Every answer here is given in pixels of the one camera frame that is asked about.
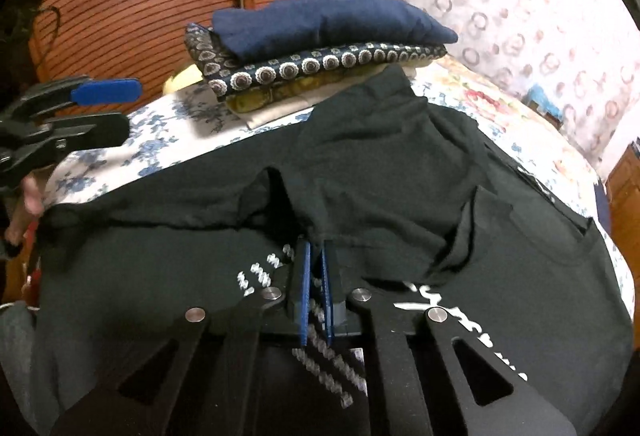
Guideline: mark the blue item in box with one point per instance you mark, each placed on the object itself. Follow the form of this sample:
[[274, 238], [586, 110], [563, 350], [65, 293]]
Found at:
[[537, 100]]

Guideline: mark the left hand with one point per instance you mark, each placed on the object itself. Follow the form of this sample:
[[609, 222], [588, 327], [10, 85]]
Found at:
[[29, 208]]

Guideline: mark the wooden sideboard cabinet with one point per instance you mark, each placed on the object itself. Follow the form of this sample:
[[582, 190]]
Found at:
[[623, 193]]

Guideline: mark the circle patterned sheer curtain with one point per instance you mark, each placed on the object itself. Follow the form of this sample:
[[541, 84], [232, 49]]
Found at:
[[583, 54]]

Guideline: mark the black printed t-shirt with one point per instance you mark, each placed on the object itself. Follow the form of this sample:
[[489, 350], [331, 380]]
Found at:
[[477, 302]]

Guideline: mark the blue floral white quilt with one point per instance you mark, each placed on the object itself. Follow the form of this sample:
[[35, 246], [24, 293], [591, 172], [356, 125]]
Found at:
[[186, 124]]

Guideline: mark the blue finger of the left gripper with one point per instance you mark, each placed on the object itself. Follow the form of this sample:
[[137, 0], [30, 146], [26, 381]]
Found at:
[[98, 130], [106, 92]]

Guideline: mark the floral pink bedspread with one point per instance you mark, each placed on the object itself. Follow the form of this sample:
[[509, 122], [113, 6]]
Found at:
[[499, 115]]

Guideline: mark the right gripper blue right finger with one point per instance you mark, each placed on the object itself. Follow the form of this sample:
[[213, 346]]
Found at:
[[334, 297]]

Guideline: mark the dark patterned folded garment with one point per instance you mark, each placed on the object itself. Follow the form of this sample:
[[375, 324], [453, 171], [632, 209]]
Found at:
[[225, 75]]

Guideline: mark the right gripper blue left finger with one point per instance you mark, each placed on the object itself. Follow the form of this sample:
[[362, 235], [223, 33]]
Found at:
[[299, 280]]

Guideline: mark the navy folded garment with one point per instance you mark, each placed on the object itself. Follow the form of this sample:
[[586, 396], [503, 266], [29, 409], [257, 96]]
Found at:
[[290, 26]]

